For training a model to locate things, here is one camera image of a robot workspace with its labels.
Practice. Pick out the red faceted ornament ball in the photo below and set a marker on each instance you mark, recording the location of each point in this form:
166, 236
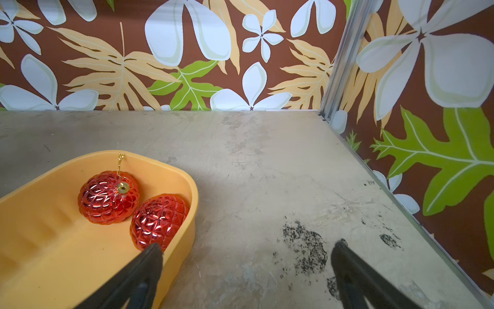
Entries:
158, 220

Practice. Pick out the red ornament with gold cap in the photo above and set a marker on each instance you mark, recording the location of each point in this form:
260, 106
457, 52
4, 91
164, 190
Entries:
109, 197

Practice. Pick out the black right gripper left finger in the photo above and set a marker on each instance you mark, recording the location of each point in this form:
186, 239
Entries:
134, 286

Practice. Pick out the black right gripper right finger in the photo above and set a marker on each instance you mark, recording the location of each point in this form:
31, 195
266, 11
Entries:
360, 286

